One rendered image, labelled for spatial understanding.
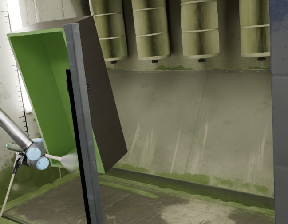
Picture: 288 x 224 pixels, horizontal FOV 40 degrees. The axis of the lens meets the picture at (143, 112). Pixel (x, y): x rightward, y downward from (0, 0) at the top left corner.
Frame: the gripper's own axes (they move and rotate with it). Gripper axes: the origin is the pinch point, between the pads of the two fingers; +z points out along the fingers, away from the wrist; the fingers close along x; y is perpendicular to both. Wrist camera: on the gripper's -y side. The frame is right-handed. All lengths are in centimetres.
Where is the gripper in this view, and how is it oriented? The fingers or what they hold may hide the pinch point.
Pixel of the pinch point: (19, 153)
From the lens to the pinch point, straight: 320.6
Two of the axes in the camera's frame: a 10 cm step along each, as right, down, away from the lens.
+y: -2.6, 9.6, -1.4
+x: 6.7, 2.8, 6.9
